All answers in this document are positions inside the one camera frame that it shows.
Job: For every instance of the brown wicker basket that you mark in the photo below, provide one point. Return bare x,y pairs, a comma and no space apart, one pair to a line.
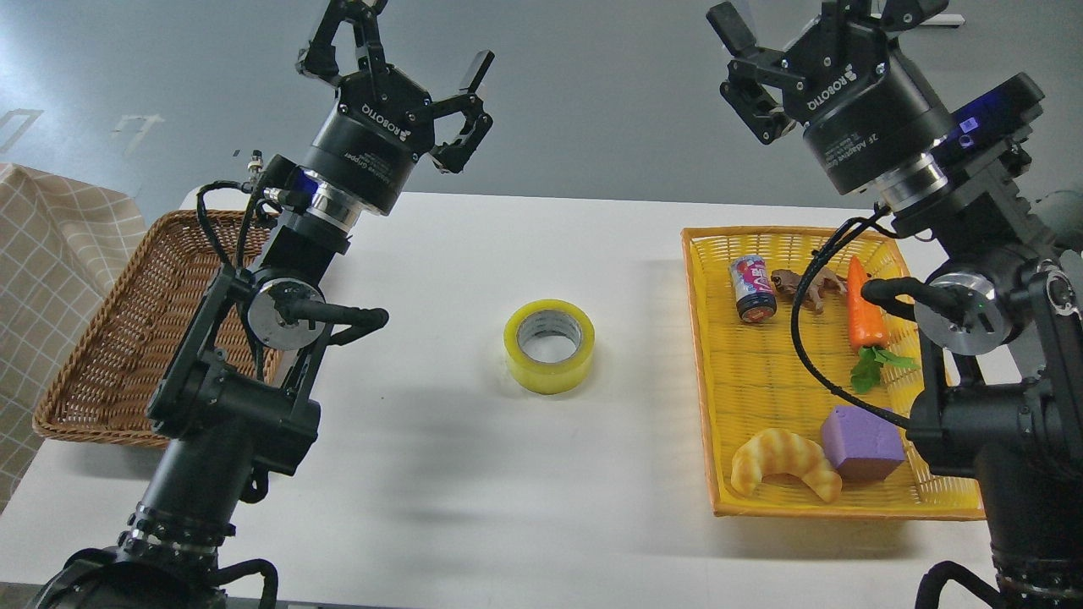
101,393

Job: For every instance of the small soda can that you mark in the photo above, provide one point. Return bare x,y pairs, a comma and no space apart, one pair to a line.
753,291

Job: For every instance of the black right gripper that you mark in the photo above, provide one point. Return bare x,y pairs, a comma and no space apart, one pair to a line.
865,107

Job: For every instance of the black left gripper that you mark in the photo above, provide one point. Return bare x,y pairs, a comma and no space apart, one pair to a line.
372,144

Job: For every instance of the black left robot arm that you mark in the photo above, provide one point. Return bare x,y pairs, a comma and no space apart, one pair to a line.
235,401

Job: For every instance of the yellow tape roll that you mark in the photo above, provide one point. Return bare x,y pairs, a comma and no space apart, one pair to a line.
544,319

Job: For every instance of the toy croissant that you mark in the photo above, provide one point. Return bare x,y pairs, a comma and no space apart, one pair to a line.
776,451

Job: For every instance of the orange toy carrot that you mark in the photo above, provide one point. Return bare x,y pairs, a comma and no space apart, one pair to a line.
868,335

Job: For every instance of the purple foam block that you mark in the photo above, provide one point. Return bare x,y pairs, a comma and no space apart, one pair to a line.
860,446

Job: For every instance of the white floor fixture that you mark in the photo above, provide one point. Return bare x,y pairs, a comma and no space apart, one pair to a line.
952,21

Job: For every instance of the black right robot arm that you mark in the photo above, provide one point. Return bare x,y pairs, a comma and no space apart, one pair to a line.
998,323

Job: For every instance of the yellow plastic basket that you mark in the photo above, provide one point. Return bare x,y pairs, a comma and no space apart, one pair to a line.
750,379

